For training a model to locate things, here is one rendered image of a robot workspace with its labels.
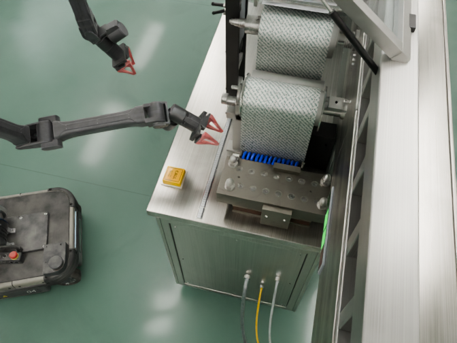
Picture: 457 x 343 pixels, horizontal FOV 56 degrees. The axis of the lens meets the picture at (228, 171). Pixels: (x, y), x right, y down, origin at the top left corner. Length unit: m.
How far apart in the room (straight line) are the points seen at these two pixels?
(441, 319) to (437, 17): 0.95
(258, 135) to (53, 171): 1.77
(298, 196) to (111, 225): 1.44
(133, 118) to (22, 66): 2.32
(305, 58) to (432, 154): 0.58
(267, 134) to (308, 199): 0.26
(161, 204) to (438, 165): 0.95
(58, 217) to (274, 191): 1.36
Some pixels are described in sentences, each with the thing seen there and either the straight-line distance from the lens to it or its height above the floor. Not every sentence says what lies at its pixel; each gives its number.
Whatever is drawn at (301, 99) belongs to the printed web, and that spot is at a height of 1.31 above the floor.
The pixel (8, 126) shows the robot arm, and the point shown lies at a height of 1.26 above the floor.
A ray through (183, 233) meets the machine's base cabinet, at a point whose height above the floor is 0.76.
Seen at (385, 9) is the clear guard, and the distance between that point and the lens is 1.07.
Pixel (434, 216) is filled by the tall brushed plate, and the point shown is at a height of 1.44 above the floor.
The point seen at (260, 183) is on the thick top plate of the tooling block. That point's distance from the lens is 1.50.
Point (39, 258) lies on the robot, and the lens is 2.42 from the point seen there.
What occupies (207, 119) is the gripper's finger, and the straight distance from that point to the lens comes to 1.51.
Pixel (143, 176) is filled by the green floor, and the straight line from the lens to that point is 2.78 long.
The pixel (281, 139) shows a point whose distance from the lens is 1.48.
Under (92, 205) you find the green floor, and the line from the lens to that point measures 2.75.
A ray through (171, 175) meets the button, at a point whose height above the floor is 0.92.
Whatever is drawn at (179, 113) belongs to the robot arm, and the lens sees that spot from 1.49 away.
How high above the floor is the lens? 2.30
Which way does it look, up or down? 57 degrees down
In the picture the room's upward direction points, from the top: straight up
